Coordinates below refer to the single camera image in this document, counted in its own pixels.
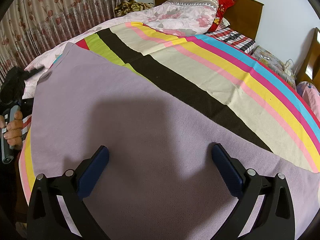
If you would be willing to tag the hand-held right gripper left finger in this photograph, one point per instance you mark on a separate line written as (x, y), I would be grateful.
(96, 170)

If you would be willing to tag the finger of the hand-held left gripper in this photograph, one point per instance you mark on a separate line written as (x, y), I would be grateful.
(33, 73)

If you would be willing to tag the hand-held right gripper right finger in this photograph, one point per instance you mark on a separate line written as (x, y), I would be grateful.
(226, 167)

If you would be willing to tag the person's left hand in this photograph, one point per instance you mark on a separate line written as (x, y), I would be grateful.
(13, 130)

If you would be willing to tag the floral striped curtain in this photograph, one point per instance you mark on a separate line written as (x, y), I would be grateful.
(50, 17)

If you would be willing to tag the striped colourful blanket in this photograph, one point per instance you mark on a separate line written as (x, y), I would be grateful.
(200, 67)

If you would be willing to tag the pink printed bedding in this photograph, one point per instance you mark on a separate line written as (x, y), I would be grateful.
(310, 97)

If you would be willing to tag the nightstand with floral cover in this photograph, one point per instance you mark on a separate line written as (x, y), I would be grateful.
(270, 60)

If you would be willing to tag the white charger on table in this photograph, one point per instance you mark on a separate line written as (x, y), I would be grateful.
(288, 68)

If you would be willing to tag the tiger print blanket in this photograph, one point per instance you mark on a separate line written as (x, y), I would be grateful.
(132, 7)

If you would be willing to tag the carved glossy wooden headboard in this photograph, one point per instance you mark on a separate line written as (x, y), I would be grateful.
(311, 62)

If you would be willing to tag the small floral pillow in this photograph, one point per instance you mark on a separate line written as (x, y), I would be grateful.
(224, 23)

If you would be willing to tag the white pink floral quilt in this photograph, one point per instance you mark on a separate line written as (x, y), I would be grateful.
(175, 15)

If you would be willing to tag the plain brown headboard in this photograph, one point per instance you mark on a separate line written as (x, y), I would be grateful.
(245, 15)

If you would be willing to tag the red patterned pillow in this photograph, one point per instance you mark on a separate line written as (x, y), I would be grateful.
(225, 2)

